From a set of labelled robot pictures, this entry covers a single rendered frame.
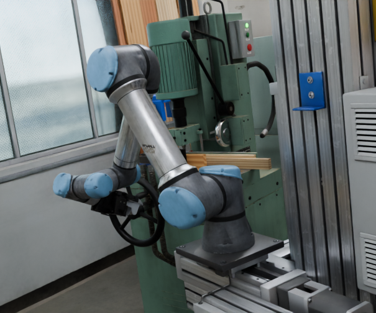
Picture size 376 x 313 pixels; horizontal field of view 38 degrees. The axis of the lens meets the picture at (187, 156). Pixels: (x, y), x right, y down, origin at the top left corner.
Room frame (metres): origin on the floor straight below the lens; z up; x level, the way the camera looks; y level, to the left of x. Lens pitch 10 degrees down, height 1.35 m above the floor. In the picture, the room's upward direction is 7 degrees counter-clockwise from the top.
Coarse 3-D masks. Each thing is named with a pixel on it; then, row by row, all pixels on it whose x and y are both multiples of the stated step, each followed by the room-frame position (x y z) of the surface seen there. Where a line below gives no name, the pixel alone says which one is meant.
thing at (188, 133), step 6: (186, 126) 2.27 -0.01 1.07; (192, 126) 2.27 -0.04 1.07; (198, 126) 2.30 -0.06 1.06; (174, 132) 2.22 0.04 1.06; (180, 132) 2.20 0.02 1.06; (186, 132) 2.23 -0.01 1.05; (192, 132) 2.26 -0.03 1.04; (180, 138) 2.21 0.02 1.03; (186, 138) 2.23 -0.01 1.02; (192, 138) 2.26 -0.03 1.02; (198, 138) 2.29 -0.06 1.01; (180, 144) 2.21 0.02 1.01; (186, 144) 2.23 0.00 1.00
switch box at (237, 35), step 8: (232, 24) 2.39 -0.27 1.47; (240, 24) 2.37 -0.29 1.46; (248, 24) 2.42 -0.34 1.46; (232, 32) 2.39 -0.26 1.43; (240, 32) 2.37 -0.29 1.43; (232, 40) 2.39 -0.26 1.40; (240, 40) 2.37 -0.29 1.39; (248, 40) 2.41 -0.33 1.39; (232, 48) 2.40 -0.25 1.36; (240, 48) 2.37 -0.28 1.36; (232, 56) 2.40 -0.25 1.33; (240, 56) 2.37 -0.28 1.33; (248, 56) 2.40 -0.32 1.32
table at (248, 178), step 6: (246, 174) 2.01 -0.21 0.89; (252, 174) 2.05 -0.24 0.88; (258, 174) 2.08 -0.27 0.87; (246, 180) 2.01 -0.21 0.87; (252, 180) 2.04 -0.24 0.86; (258, 180) 2.07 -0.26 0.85; (132, 186) 2.24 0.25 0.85; (138, 186) 2.22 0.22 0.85; (246, 186) 2.01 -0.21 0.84; (138, 192) 2.09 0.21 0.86
